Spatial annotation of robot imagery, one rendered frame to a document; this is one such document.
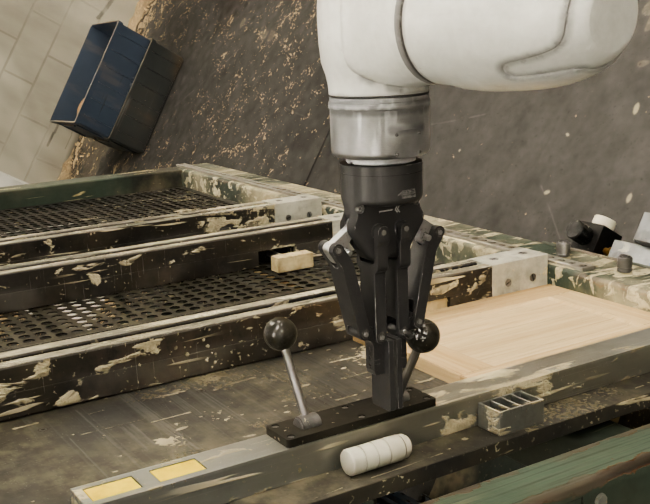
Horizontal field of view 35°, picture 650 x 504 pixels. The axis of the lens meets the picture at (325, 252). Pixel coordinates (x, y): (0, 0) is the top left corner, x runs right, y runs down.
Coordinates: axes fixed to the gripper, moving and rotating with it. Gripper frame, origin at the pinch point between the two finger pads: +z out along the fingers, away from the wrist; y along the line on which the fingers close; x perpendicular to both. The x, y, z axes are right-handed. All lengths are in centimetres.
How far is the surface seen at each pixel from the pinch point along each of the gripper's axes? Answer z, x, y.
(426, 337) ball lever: 1.0, 8.1, 11.1
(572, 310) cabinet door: 14, 36, 61
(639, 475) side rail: 12.4, -12.0, 21.6
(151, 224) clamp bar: 8, 122, 27
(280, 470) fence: 13.5, 12.6, -5.2
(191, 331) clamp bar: 8.4, 48.8, 1.9
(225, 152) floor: 28, 359, 163
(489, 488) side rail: 10.5, -8.2, 5.5
